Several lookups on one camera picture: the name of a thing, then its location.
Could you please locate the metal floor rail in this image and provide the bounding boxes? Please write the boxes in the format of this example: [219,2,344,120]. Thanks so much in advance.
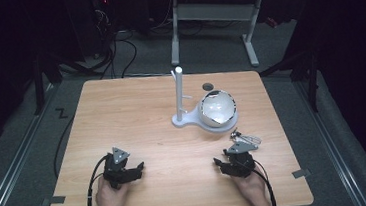
[290,73,366,206]
[0,82,71,206]

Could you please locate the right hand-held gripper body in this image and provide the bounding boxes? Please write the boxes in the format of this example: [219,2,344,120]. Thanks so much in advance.
[225,140,263,180]

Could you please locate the black floor cables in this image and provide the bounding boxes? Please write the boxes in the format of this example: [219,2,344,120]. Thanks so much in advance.
[51,0,142,85]

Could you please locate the metal whisk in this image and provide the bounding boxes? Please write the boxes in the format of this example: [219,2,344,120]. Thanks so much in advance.
[229,126,264,149]

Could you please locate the white stand with post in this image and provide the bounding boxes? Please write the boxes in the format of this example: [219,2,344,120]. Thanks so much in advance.
[167,61,242,139]

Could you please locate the person's left hand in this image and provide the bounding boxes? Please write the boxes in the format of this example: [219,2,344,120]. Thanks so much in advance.
[93,173,132,206]

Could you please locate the wooden desk with white frame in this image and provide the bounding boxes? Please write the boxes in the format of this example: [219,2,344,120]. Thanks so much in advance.
[161,0,313,76]

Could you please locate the grey round table grommet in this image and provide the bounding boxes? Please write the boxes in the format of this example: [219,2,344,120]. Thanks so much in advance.
[201,81,215,92]

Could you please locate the grey tape strip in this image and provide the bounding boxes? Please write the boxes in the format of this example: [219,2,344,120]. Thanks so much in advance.
[290,167,313,180]
[41,195,67,206]

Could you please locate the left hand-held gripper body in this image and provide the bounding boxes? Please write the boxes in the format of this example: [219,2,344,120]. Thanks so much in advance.
[100,145,134,191]

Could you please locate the black metal stand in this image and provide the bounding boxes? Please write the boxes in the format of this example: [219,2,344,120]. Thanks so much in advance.
[28,51,67,117]
[256,47,326,118]

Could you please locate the person's right hand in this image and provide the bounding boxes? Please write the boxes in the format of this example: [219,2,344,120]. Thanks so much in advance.
[229,170,270,206]

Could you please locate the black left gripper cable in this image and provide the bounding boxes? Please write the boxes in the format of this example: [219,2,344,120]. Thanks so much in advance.
[81,154,115,206]

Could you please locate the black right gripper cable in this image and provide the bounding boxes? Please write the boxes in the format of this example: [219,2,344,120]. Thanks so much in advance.
[251,157,278,206]

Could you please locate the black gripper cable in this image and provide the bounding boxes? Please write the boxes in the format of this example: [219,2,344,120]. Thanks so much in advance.
[81,154,115,206]
[251,157,278,206]

